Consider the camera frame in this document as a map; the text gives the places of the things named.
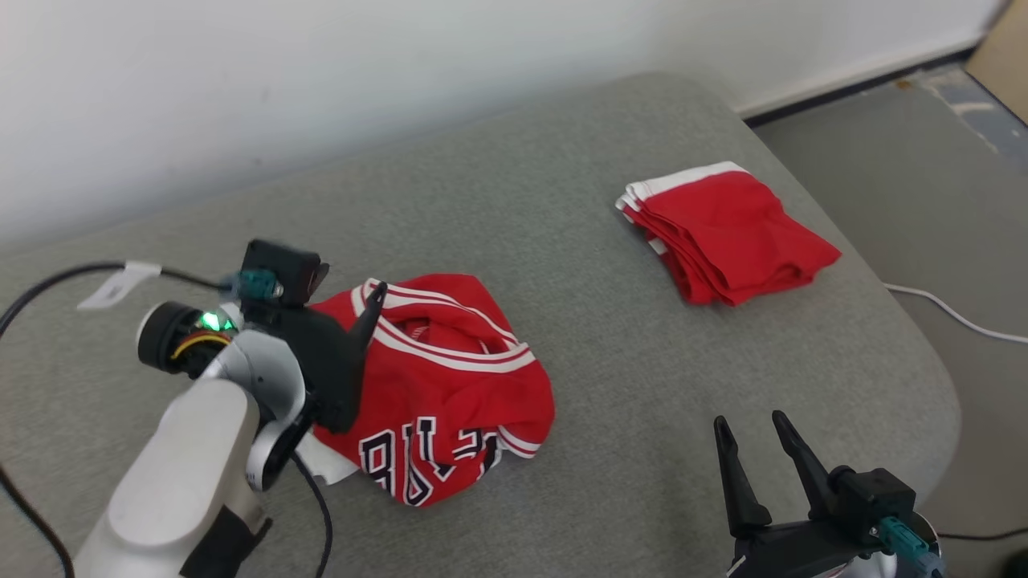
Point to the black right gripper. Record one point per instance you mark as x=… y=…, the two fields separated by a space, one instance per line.
x=791 y=550

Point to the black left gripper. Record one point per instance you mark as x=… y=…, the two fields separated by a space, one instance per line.
x=333 y=369

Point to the red basketball jersey white sleeves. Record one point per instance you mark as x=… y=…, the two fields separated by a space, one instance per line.
x=450 y=401

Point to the red shorts white waistband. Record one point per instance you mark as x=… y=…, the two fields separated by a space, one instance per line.
x=739 y=241

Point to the brown cardboard panel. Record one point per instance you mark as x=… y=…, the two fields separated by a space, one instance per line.
x=1004 y=56

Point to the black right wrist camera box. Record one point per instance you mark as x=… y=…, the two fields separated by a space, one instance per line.
x=871 y=498

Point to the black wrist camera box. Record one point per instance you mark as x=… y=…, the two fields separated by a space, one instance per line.
x=871 y=498
x=285 y=261

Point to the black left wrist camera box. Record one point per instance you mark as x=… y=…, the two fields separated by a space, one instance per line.
x=285 y=261

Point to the teal left camera connector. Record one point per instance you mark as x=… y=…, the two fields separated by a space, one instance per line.
x=257 y=283

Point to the teal camera connector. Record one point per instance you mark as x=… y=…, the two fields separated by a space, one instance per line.
x=903 y=539
x=257 y=283

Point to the teal right camera connector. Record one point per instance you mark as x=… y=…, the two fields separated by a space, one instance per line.
x=903 y=539

